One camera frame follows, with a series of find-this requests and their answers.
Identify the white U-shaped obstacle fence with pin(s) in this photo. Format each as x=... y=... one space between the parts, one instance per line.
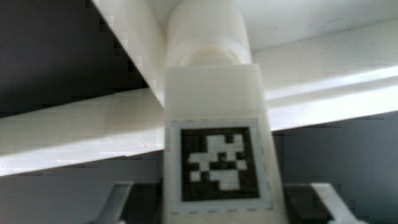
x=111 y=126

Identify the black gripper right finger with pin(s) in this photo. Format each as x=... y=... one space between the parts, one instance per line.
x=315 y=205

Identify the white square tabletop tray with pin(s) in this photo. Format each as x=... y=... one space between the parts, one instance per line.
x=323 y=42

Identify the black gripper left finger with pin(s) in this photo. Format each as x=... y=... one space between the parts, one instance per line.
x=132 y=206

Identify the white table leg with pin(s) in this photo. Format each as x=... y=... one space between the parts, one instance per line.
x=221 y=175

